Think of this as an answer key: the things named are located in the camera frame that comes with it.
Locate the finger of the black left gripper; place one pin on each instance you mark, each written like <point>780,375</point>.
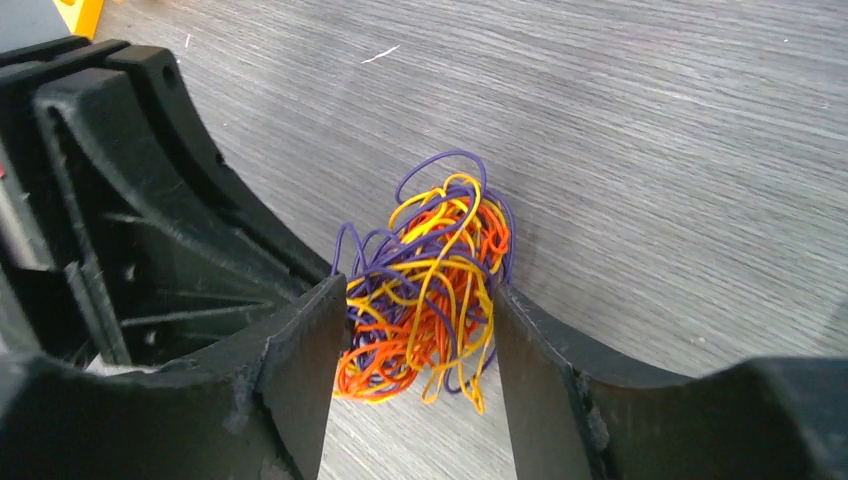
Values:
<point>125,235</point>

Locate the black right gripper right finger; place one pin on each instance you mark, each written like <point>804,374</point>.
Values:
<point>579,409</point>

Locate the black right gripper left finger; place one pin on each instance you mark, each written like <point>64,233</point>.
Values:
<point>251,406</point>

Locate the orange plastic bin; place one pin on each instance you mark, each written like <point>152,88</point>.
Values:
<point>81,16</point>

